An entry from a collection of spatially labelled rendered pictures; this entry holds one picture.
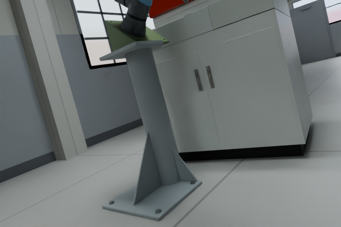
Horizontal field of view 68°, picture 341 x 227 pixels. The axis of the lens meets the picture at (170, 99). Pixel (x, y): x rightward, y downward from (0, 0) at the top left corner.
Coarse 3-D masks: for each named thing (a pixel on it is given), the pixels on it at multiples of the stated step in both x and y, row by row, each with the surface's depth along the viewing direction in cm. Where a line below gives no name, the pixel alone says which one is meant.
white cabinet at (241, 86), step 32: (224, 32) 148; (256, 32) 138; (288, 32) 159; (160, 64) 175; (192, 64) 162; (224, 64) 151; (256, 64) 141; (288, 64) 136; (192, 96) 166; (224, 96) 155; (256, 96) 144; (288, 96) 136; (192, 128) 171; (224, 128) 159; (256, 128) 148; (288, 128) 139; (192, 160) 181
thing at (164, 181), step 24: (120, 48) 134; (144, 48) 142; (144, 72) 141; (144, 96) 142; (144, 120) 146; (168, 120) 148; (168, 144) 145; (144, 168) 139; (168, 168) 145; (144, 192) 136; (168, 192) 135; (144, 216) 118
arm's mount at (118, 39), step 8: (112, 24) 144; (112, 32) 144; (120, 32) 140; (152, 32) 158; (112, 40) 146; (120, 40) 142; (128, 40) 138; (136, 40) 137; (144, 40) 142; (152, 40) 146; (112, 48) 147
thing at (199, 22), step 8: (184, 16) 159; (192, 16) 156; (200, 16) 153; (208, 16) 151; (168, 24) 166; (176, 24) 163; (184, 24) 160; (192, 24) 157; (200, 24) 154; (208, 24) 152; (160, 32) 170; (168, 32) 167; (176, 32) 164; (184, 32) 161; (192, 32) 158; (200, 32) 155; (168, 40) 168; (176, 40) 165; (160, 48) 173
